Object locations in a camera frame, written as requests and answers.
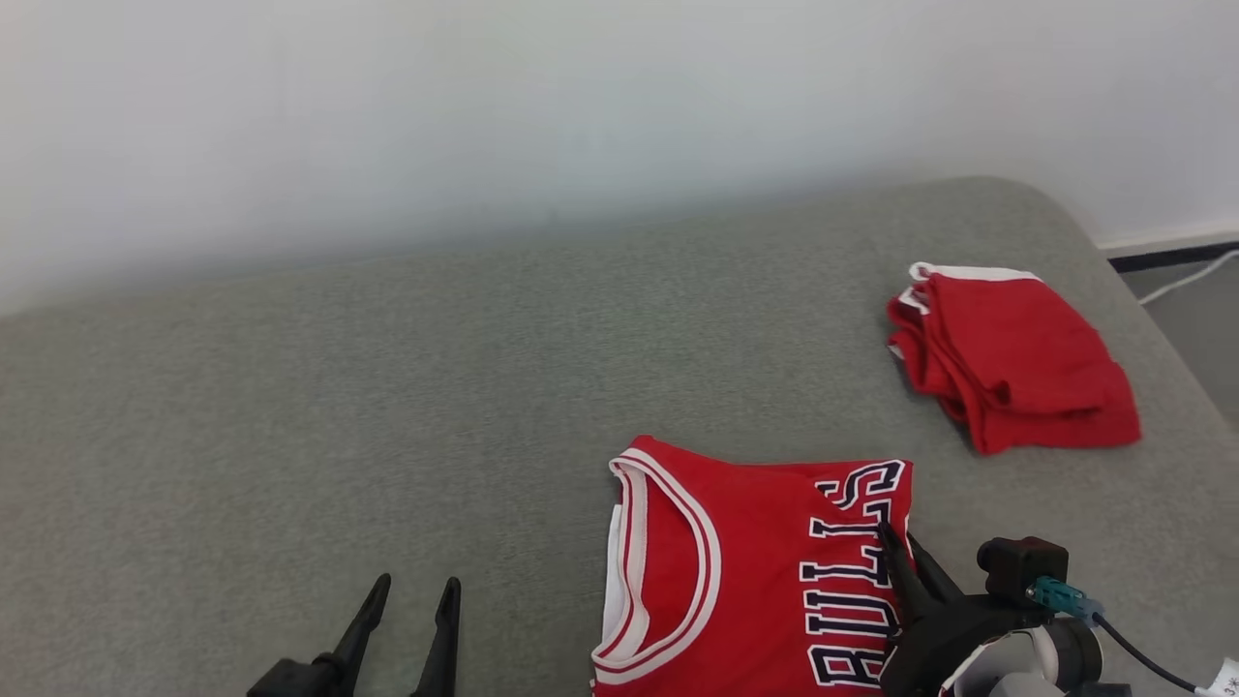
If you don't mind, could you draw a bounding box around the red Bulls basketball jersey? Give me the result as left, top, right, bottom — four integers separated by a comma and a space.
589, 435, 915, 697

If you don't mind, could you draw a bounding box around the red shorts white waistband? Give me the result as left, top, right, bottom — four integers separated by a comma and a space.
885, 261, 1144, 457

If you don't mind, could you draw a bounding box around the grey fabric sofa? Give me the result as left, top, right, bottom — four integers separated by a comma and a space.
0, 175, 1239, 697

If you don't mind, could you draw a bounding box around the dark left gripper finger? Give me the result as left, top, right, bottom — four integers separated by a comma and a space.
327, 572, 393, 671
409, 576, 463, 697

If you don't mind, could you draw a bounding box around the black baseboard strip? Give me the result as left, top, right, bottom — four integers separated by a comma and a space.
1105, 239, 1239, 275

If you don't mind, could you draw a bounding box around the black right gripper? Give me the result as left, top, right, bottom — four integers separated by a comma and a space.
875, 522, 1054, 697

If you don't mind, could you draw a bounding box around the white floor cable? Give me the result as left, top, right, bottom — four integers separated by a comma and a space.
1136, 249, 1239, 308

